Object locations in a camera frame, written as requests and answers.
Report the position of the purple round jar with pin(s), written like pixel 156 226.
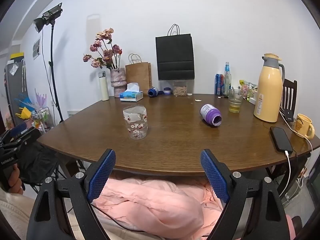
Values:
pixel 167 90

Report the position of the purple plastic item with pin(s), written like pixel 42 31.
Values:
pixel 41 98

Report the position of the clear printed plastic cup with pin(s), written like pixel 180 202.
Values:
pixel 135 123

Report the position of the blue plastic item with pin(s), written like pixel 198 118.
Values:
pixel 22 101

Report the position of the clear snack container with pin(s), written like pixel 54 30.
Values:
pixel 180 88

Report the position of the black smartphone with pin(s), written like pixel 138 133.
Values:
pixel 281 138

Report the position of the black cloth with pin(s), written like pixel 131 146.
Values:
pixel 37 162

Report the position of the dried pink flowers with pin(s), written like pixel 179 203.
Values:
pixel 105 50

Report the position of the yellow bear mug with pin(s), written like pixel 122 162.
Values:
pixel 303 127

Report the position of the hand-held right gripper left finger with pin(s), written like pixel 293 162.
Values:
pixel 102 173

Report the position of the blue drink can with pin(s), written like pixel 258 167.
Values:
pixel 219 84

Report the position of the black studio light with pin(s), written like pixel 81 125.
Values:
pixel 47 16

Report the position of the purple and white bottle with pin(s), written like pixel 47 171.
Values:
pixel 211 115

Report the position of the clear glass bottle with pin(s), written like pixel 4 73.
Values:
pixel 227 78

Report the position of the glass with yellow drink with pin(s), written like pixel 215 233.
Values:
pixel 235 102

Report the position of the black paper bag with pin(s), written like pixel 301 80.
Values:
pixel 175 57

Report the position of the dark wooden chair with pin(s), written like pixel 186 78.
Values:
pixel 290 95

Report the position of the white thermos bottle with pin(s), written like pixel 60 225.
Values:
pixel 103 86

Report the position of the blue tissue box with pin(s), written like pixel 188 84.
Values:
pixel 131 95

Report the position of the brown paper bag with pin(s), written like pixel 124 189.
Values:
pixel 138 76

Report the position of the wall poster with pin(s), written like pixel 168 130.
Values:
pixel 36 48

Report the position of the yellow plastic item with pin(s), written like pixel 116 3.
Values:
pixel 23 113

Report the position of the pink blanket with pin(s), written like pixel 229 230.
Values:
pixel 155 205

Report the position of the grey refrigerator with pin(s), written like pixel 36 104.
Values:
pixel 13 92

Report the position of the person's left hand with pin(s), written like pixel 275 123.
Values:
pixel 15 180

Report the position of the blue purple small bottle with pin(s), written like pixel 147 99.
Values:
pixel 153 91

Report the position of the pink ceramic vase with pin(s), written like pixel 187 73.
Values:
pixel 117 81

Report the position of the black power bank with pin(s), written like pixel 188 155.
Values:
pixel 287 114

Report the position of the person's left forearm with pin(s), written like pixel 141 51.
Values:
pixel 12 212

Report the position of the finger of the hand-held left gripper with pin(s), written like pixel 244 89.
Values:
pixel 18 130

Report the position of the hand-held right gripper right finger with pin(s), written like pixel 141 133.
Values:
pixel 214 175

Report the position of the yellow box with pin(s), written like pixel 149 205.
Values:
pixel 17 55

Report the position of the yellow thermos jug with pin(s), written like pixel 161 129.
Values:
pixel 268 92

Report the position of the colourful snack packets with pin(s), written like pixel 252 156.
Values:
pixel 246 87

